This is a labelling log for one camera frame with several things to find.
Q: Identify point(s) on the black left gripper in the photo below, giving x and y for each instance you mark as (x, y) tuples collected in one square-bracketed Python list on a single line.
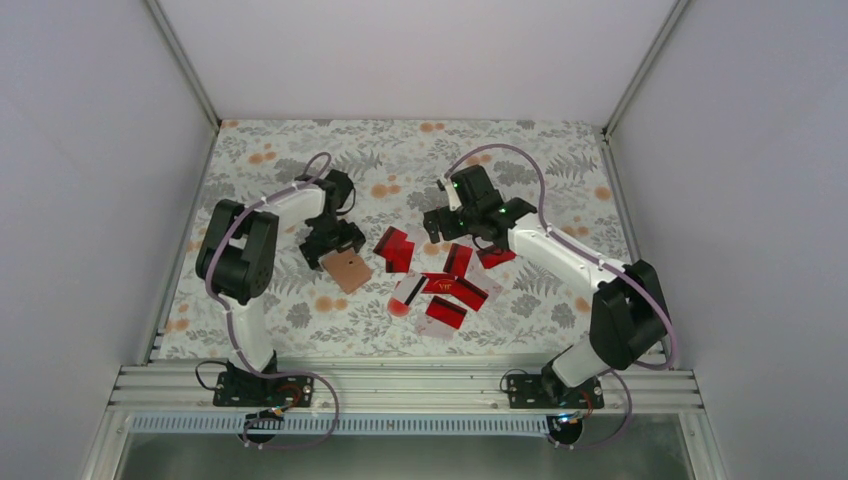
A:
[(352, 237)]

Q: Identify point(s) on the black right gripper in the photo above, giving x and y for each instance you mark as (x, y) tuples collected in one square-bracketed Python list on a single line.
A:
[(431, 226)]

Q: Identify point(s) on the tan leather card holder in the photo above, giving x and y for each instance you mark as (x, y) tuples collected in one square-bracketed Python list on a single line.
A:
[(347, 269)]

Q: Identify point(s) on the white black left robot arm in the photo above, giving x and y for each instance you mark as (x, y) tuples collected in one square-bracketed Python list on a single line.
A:
[(237, 257)]

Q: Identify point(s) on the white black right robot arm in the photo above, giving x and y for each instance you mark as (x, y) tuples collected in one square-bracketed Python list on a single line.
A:
[(627, 309)]

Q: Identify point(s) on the red card black stripe upright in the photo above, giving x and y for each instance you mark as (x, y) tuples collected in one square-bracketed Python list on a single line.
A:
[(458, 260)]

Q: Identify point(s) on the red card black stripe right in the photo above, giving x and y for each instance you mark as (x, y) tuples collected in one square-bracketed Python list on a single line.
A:
[(469, 294)]

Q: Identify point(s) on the red VIP card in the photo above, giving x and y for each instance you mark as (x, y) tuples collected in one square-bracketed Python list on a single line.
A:
[(439, 283)]

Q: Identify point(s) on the white card black stripe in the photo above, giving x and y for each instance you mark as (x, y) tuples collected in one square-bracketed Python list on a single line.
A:
[(405, 292)]

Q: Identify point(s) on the red card black stripe bottom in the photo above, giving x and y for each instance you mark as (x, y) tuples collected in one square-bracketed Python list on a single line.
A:
[(446, 312)]

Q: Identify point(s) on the white floral card bottom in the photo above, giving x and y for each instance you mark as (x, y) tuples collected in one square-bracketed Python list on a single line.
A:
[(429, 327)]

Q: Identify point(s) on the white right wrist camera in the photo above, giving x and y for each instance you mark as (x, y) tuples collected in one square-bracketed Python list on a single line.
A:
[(454, 201)]

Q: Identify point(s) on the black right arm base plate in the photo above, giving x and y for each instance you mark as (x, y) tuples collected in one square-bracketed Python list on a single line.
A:
[(532, 391)]

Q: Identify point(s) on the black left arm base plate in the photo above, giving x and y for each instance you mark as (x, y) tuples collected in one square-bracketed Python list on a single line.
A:
[(241, 389)]

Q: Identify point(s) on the aluminium corner post left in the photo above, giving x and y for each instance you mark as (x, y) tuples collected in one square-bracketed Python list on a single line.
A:
[(180, 56)]

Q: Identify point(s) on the aluminium corner post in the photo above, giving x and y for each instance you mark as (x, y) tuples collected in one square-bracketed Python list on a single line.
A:
[(646, 65), (180, 56)]

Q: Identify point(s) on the aluminium corner post right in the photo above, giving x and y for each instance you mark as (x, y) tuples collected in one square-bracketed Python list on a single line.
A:
[(646, 65)]

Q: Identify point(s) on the aluminium front rail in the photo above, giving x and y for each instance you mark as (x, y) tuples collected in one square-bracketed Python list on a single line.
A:
[(401, 387)]

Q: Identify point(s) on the white perforated cable duct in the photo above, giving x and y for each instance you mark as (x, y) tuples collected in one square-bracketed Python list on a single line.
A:
[(346, 424)]

